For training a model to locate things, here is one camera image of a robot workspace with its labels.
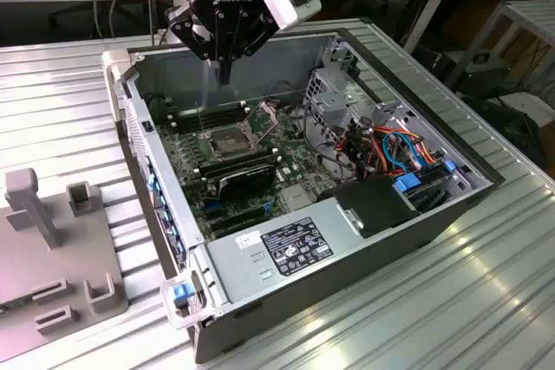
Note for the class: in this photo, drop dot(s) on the black plastic shroud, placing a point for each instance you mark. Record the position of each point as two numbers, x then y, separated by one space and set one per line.
373 207

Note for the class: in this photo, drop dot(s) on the blue case latch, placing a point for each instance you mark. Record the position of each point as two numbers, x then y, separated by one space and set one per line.
181 293

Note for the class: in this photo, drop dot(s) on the silver drive cage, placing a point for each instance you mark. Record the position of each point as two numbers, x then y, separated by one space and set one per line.
329 103

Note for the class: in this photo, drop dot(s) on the metal slat shelf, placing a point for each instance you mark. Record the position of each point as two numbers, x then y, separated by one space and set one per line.
533 10

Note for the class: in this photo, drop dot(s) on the green RAM stick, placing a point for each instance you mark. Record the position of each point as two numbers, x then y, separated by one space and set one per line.
17 304

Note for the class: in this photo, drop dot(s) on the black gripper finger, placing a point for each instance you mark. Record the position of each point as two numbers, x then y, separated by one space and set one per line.
256 34
188 30

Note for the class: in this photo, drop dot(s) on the open black PC case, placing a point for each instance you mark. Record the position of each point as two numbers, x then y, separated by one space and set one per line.
347 283

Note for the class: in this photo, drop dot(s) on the silver power supply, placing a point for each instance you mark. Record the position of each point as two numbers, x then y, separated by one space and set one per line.
243 266

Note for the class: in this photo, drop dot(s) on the hard disk in blue carrier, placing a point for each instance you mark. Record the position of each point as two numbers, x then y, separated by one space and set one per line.
407 182

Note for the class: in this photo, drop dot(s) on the black bag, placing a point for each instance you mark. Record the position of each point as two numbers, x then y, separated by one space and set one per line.
516 127

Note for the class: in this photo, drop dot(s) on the black graphics card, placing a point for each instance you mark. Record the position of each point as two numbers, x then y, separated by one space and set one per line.
247 181

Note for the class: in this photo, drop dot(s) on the silver chipset heatsink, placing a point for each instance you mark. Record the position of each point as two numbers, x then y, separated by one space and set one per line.
297 197

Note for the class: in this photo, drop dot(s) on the thin metal locking lever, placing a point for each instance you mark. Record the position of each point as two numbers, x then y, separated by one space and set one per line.
200 118

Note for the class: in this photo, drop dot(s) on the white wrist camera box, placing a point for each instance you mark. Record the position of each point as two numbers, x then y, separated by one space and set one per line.
286 6

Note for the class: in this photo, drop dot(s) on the grey parts rack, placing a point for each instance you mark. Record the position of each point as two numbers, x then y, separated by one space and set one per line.
52 266

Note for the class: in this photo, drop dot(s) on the black RAM slot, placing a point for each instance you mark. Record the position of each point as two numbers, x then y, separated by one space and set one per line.
238 158
212 121
208 109
230 167

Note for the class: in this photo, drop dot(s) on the white paper sheet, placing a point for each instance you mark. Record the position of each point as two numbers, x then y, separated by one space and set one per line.
533 105

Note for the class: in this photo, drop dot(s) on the black expansion slot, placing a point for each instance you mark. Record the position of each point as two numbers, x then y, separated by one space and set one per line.
238 218

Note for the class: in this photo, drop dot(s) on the green motherboard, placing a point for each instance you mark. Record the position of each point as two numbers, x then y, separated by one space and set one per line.
299 157

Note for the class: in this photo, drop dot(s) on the CPU socket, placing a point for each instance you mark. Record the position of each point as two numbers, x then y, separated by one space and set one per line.
227 142

